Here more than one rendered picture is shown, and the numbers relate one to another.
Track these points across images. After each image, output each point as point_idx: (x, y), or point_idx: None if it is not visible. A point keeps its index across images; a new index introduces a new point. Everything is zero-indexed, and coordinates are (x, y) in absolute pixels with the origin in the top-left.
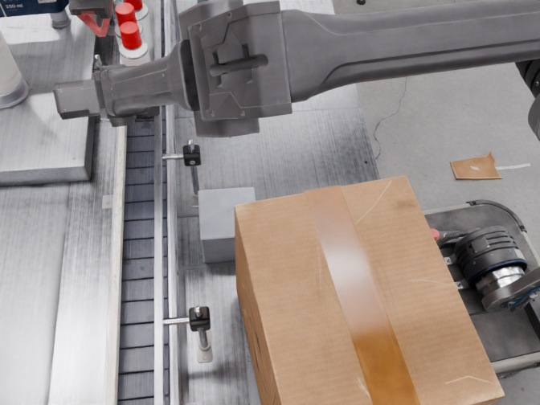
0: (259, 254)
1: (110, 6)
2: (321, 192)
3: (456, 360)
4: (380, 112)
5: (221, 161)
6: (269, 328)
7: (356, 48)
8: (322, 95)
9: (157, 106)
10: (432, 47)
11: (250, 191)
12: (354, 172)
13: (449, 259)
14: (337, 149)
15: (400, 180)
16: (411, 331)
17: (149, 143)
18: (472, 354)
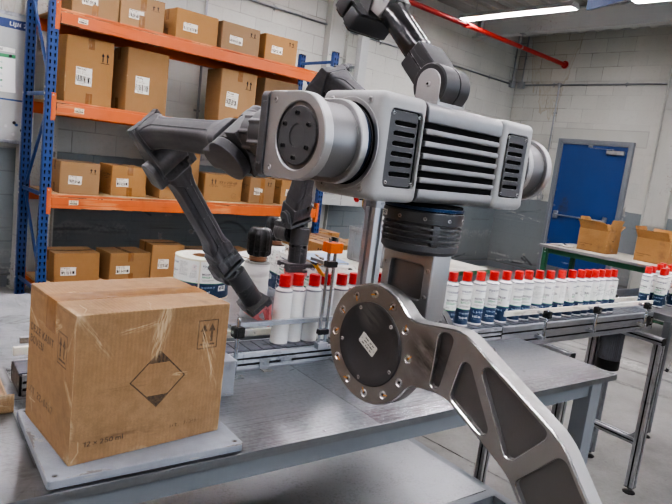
0: (143, 279)
1: (293, 269)
2: (196, 288)
3: (96, 307)
4: None
5: (268, 381)
6: (98, 280)
7: (156, 121)
8: (374, 408)
9: (256, 308)
10: (167, 124)
11: (231, 359)
12: (308, 427)
13: None
14: (324, 418)
15: (223, 301)
16: (111, 300)
17: (251, 346)
18: (102, 310)
